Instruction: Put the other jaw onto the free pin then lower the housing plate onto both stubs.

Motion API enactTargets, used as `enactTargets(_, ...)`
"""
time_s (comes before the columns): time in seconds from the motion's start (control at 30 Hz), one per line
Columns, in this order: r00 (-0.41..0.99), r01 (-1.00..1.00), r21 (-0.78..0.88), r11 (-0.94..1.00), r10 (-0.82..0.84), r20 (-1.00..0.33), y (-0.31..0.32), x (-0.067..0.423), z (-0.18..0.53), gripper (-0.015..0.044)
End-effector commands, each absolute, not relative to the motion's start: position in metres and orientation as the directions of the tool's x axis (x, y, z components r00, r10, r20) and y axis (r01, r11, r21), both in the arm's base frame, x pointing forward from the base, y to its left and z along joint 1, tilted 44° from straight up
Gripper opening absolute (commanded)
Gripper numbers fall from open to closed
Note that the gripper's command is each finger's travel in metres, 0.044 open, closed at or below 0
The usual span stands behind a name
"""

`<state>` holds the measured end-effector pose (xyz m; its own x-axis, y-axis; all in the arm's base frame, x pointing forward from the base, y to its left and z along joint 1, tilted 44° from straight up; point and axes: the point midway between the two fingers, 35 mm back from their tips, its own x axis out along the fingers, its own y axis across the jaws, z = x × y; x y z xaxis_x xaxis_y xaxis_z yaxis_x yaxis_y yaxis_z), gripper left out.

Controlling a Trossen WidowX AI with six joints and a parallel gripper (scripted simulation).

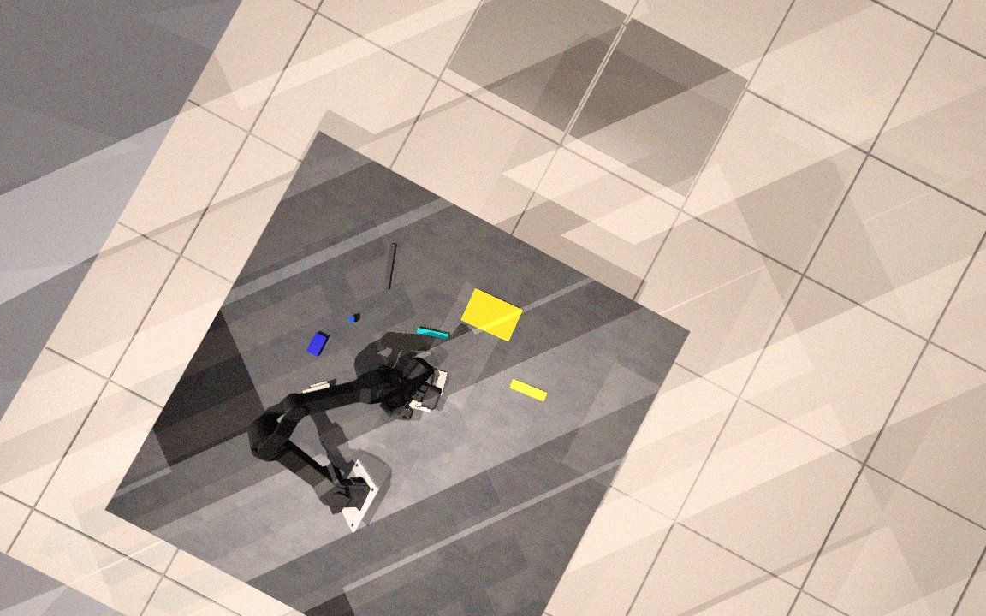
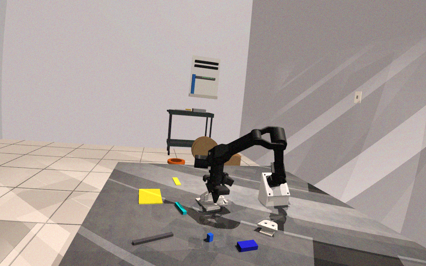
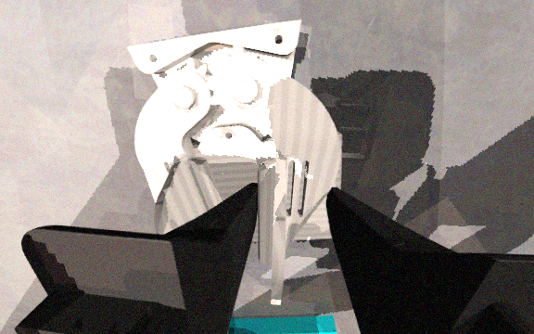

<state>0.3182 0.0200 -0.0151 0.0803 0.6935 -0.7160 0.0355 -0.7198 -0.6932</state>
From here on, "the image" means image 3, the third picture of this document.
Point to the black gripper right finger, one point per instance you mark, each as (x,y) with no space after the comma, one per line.
(400,282)

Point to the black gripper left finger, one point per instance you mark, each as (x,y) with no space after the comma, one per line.
(195,270)

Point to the cyan rectangular block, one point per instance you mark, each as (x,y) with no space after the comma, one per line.
(284,325)

